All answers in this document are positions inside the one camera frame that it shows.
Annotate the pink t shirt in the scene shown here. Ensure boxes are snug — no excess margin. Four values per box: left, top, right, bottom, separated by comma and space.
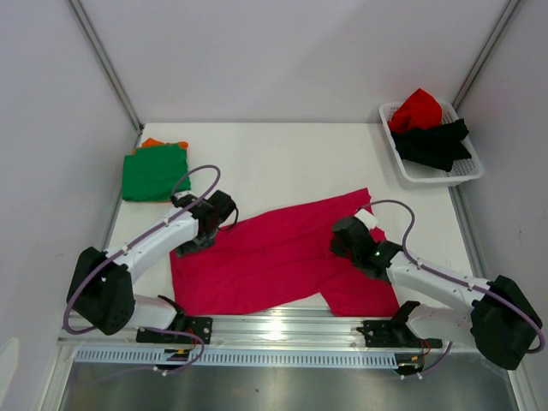
170, 188, 399, 317

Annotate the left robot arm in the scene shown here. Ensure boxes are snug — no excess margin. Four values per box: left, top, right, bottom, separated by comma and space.
66, 190, 239, 343

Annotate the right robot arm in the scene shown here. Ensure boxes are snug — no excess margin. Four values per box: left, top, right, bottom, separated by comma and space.
331, 216, 543, 371

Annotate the green folded t shirt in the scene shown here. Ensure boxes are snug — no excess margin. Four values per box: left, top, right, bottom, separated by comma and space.
122, 145, 188, 202

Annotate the white plastic basket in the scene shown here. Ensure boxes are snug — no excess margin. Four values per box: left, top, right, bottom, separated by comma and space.
378, 91, 484, 188

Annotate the orange folded t shirt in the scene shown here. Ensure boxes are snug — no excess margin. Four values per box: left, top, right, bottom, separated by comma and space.
132, 138, 188, 155

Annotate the black t shirt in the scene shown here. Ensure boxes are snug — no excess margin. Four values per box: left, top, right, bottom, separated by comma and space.
391, 119, 472, 172

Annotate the red t shirt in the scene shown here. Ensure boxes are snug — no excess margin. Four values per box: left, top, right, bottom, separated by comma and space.
388, 88, 443, 134

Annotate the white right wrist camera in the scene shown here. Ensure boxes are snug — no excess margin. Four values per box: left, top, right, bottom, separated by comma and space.
354, 208, 378, 230

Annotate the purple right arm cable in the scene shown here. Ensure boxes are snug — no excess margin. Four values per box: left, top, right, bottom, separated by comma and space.
361, 199, 545, 380

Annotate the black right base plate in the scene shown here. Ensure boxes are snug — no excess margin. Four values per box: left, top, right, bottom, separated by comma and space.
356, 319, 443, 348

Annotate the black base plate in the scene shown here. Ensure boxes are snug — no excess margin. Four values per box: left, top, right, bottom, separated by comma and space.
136, 316, 213, 344
356, 319, 443, 348

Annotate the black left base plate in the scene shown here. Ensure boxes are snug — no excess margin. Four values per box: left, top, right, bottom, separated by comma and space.
136, 316, 213, 344

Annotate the aluminium front rail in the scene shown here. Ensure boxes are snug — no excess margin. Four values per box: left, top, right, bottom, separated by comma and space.
57, 306, 526, 354

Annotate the white slotted cable duct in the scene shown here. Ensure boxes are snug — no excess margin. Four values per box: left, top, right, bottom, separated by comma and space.
74, 347, 398, 370

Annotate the left aluminium corner post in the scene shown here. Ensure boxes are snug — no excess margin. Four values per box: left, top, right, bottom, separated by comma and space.
65, 0, 144, 134

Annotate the aluminium corner post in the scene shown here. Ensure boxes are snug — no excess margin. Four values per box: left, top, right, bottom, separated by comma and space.
451, 0, 524, 110
65, 0, 144, 134

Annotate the right aluminium corner post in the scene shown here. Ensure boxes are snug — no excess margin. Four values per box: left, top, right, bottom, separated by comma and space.
451, 0, 524, 110

